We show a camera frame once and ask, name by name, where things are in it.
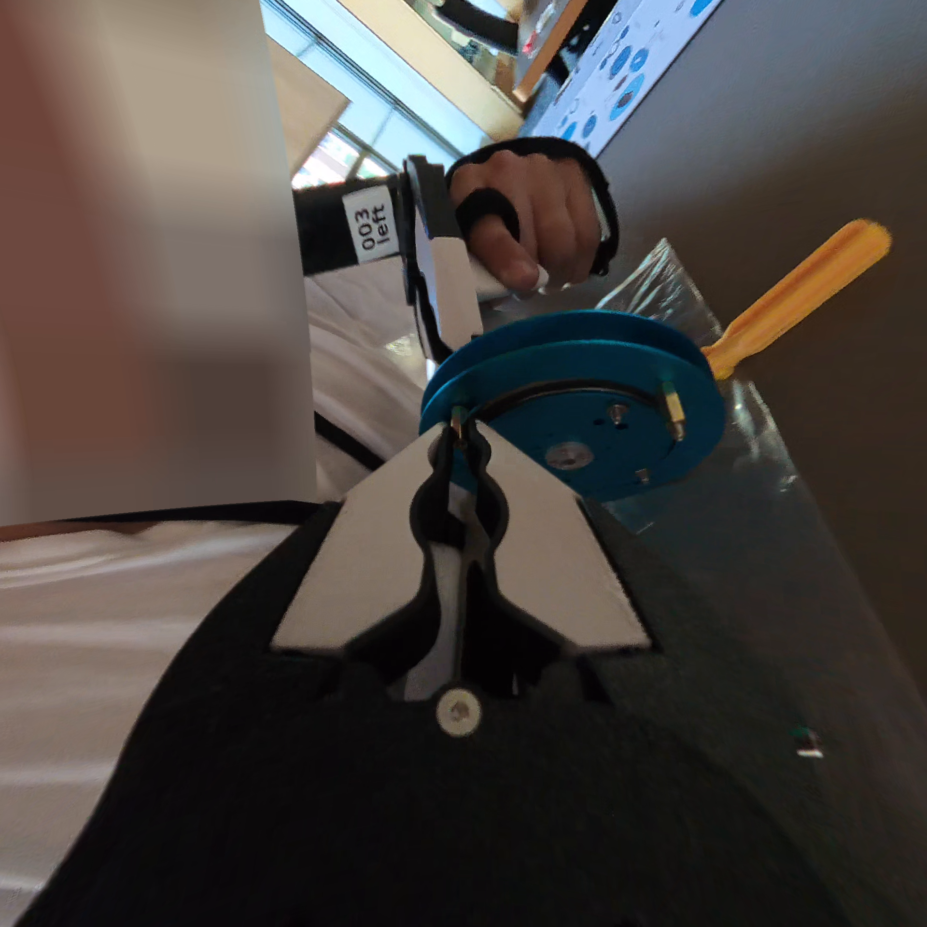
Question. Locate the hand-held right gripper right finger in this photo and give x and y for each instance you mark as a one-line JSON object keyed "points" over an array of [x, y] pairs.
{"points": [[557, 572]]}

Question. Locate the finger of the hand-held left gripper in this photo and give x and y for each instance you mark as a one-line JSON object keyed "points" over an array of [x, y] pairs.
{"points": [[416, 217], [456, 290]]}

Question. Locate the small shiny metal part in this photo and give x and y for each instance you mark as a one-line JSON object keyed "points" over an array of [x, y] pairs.
{"points": [[810, 742]]}

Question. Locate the blue round turntable base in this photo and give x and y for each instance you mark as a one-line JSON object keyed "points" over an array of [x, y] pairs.
{"points": [[594, 362]]}

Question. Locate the large window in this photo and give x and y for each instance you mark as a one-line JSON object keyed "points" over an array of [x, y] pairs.
{"points": [[405, 116]]}

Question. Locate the clear plastic bag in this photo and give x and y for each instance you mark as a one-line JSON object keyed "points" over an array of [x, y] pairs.
{"points": [[724, 521]]}

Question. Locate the white tray of blue parts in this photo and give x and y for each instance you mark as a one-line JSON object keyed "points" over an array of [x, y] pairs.
{"points": [[652, 65]]}

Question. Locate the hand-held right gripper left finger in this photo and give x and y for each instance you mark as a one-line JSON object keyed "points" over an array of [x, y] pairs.
{"points": [[362, 565]]}

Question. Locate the person's left hand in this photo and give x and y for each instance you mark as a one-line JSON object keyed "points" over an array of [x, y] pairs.
{"points": [[550, 210]]}

